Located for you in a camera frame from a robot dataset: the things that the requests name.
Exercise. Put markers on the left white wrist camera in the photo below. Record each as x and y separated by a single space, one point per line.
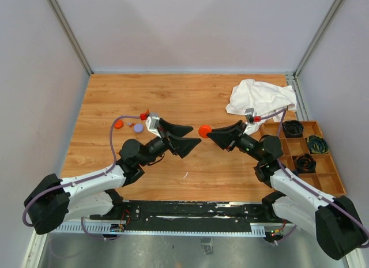
152 123

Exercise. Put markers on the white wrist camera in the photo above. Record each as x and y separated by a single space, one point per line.
250 115
152 123

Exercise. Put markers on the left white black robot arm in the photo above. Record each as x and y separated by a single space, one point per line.
56 200

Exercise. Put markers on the white crumpled cloth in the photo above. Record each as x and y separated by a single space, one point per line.
266 99

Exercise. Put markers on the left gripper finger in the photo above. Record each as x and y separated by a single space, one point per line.
183 146
174 129

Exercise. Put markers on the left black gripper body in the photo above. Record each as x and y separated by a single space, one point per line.
165 137

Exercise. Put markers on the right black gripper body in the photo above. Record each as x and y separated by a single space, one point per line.
243 141

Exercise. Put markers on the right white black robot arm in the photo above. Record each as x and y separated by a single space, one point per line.
334 222

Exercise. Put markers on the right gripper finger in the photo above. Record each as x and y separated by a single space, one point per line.
223 130
221 139

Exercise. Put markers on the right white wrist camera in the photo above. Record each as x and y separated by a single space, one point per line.
250 115

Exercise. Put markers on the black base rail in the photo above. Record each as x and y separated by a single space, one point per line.
188 216

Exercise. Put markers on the wooden compartment tray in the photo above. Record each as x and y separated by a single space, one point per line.
306 153

